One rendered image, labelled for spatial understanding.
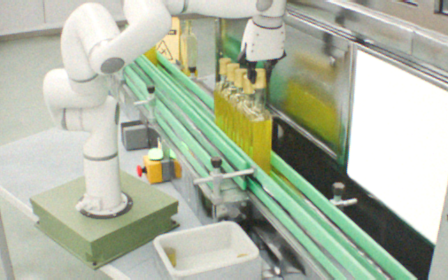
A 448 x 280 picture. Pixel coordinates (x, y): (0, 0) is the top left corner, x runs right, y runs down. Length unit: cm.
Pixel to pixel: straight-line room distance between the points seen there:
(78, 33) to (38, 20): 608
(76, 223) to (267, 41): 67
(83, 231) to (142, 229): 17
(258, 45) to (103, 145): 46
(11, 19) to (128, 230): 595
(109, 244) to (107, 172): 18
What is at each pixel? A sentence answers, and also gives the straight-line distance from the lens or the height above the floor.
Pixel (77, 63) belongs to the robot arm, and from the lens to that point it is 130.
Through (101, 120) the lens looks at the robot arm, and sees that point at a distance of 146.
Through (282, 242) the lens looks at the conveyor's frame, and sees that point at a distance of 141.
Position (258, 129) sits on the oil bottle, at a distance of 154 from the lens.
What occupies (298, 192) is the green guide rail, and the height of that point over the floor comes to 92.
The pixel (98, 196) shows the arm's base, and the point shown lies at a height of 89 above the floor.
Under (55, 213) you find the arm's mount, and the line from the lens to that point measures 161.
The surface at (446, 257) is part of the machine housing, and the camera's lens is 65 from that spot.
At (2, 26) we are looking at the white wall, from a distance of 735.
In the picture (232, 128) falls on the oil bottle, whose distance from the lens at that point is 167.
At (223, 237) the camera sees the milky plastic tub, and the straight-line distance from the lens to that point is 153.
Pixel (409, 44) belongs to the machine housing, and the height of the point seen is 136.
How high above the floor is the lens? 164
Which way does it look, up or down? 24 degrees down
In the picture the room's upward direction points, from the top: straight up
